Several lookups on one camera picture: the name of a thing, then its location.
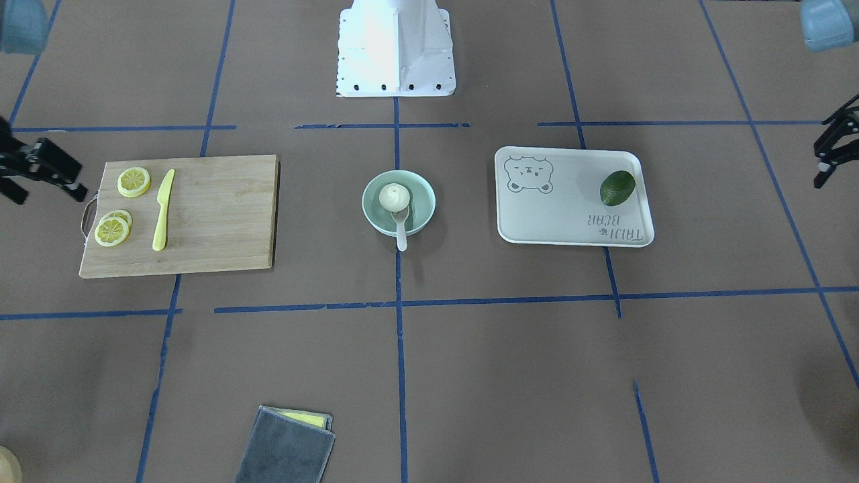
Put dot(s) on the upper top lemon slice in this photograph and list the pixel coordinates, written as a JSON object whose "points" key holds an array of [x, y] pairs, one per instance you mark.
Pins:
{"points": [[133, 182]]}

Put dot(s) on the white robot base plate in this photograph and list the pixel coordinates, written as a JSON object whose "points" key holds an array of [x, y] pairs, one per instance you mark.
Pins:
{"points": [[395, 49]]}

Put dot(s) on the mint green bowl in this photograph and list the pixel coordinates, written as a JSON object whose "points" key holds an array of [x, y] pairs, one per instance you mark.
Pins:
{"points": [[422, 202]]}

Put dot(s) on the yellow plastic knife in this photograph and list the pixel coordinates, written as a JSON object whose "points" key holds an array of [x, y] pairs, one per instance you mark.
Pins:
{"points": [[160, 237]]}

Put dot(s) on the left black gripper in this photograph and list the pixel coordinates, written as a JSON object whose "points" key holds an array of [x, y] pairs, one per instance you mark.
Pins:
{"points": [[834, 143]]}

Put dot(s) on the single lemon slice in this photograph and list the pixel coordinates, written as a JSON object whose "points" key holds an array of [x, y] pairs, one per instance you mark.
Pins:
{"points": [[112, 231]]}

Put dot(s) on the lower hidden lemon slice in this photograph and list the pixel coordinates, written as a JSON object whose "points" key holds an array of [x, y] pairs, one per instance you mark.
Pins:
{"points": [[122, 214]]}

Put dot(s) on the green avocado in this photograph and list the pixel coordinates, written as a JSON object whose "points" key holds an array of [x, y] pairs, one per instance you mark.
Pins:
{"points": [[617, 187]]}

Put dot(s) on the cream bear serving tray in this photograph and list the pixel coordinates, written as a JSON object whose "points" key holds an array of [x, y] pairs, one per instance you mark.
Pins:
{"points": [[551, 197]]}

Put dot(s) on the grey folded cloth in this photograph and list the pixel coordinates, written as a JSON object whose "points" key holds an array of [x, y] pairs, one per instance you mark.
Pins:
{"points": [[287, 445]]}

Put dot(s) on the wooden cutting board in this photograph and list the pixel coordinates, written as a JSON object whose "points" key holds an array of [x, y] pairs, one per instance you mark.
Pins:
{"points": [[221, 217]]}

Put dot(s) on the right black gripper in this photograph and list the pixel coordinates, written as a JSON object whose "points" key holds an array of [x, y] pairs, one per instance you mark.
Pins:
{"points": [[41, 163]]}

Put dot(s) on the white steamed bun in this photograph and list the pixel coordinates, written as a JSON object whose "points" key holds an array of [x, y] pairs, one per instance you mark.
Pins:
{"points": [[394, 197]]}

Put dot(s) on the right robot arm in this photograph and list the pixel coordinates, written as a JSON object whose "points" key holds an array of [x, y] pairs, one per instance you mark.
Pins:
{"points": [[24, 29]]}

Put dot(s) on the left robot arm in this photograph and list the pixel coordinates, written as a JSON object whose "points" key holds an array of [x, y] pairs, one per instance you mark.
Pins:
{"points": [[828, 25]]}

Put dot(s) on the white ceramic spoon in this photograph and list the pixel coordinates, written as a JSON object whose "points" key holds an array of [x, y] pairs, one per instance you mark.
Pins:
{"points": [[400, 218]]}

